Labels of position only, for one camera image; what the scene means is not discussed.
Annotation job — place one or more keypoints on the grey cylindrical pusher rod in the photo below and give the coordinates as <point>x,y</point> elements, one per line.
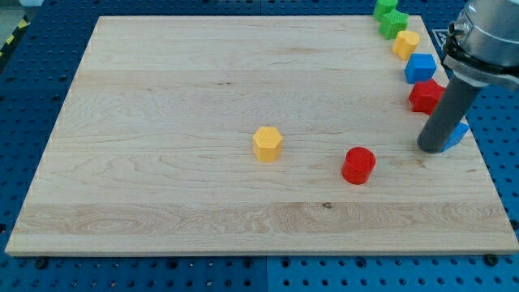
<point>457,98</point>

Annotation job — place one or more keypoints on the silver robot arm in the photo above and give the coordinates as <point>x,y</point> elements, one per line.
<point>481,50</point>

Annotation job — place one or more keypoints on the yellow hexagon block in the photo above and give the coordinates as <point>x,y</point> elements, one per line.
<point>267,144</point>

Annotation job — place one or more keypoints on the light wooden board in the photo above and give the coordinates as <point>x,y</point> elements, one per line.
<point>152,151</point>

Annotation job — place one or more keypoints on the blue triangle block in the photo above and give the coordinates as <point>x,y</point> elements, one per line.
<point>456,136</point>

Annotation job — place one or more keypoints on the red star block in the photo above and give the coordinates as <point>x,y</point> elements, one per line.
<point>425,95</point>

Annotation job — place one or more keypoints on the blue cube block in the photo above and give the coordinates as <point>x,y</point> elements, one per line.
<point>419,68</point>

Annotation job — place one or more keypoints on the yellow heart block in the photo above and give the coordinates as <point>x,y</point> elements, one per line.
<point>405,44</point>

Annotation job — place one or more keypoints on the green star block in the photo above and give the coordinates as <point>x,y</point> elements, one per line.
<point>391,23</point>

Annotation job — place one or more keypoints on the green cylinder block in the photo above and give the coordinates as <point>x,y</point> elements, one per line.
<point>383,7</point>

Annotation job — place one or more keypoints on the red cylinder block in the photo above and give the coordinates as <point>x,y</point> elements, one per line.
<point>358,164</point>

